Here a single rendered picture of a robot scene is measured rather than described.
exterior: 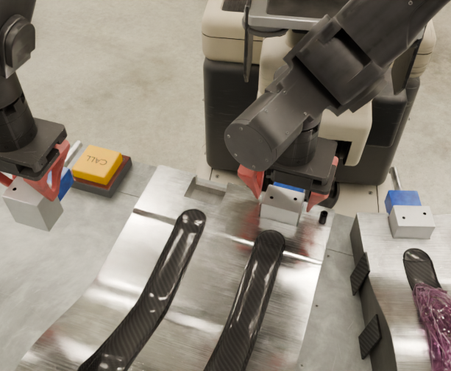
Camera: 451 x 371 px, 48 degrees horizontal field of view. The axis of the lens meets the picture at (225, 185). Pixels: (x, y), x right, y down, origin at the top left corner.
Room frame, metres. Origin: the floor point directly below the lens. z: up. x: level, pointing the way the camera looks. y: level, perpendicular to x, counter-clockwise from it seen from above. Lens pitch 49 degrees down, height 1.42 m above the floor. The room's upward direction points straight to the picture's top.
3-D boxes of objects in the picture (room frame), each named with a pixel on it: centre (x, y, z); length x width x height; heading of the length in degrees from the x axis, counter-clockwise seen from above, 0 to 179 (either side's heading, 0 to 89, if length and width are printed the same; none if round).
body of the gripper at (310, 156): (0.43, -0.08, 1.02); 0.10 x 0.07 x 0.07; 71
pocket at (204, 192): (0.46, 0.03, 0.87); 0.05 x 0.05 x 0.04; 71
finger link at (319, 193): (0.42, -0.10, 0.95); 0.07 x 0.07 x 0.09; 71
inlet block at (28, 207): (0.44, 0.22, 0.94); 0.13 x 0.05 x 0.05; 161
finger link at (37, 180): (0.40, 0.22, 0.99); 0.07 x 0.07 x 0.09; 72
